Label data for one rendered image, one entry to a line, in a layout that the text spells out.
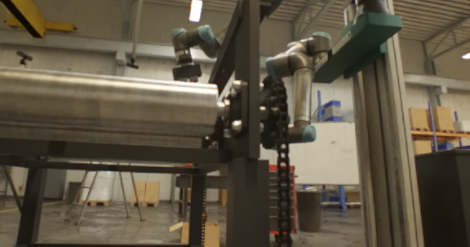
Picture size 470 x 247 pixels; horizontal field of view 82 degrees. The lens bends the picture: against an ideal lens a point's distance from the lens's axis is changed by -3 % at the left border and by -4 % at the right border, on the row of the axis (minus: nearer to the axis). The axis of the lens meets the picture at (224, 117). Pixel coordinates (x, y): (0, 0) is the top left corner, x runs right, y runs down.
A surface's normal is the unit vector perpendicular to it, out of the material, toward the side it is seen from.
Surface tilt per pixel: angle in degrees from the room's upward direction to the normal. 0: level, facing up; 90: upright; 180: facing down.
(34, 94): 98
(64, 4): 90
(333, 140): 90
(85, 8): 90
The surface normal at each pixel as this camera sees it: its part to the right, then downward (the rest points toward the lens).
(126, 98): 0.18, -0.08
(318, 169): -0.24, -0.24
